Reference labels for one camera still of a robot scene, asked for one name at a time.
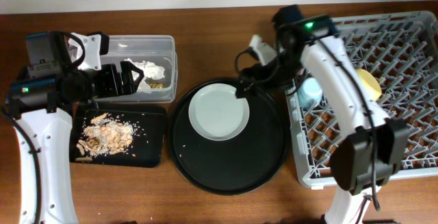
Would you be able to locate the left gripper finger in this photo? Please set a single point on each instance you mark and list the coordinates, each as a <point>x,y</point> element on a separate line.
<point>130,86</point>
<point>129,68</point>

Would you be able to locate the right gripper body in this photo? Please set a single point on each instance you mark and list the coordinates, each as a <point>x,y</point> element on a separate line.
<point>272,75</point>

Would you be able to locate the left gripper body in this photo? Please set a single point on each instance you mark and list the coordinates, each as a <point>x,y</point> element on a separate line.
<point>107,82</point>

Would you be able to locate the brown gold snack wrapper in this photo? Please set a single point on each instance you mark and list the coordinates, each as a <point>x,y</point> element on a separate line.
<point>155,85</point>

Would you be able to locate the white tissue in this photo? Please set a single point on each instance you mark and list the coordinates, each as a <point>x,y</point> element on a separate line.
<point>152,74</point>

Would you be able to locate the grey plate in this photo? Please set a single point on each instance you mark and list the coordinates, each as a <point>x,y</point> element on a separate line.
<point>216,113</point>

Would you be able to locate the blue cup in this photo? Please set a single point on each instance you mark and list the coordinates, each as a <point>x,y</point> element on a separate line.
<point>310,93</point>

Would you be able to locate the food scraps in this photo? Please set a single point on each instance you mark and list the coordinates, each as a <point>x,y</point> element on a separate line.
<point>109,133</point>

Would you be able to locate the yellow bowl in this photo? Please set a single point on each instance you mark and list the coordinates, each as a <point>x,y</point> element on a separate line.
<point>370,84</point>

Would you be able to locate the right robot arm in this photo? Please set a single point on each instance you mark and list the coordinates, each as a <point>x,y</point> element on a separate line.
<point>373,143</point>

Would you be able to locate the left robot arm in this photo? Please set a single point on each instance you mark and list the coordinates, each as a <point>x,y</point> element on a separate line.
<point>64,68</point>

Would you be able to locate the grey dishwasher rack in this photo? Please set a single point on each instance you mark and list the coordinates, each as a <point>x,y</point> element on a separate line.
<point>400,51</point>

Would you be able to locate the clear plastic bin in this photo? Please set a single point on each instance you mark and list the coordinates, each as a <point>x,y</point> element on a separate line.
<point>158,49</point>

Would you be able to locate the black rectangular tray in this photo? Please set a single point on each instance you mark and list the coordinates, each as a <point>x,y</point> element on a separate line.
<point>148,151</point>

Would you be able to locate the round black tray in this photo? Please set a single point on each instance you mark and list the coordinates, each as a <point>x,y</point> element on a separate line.
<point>235,166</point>

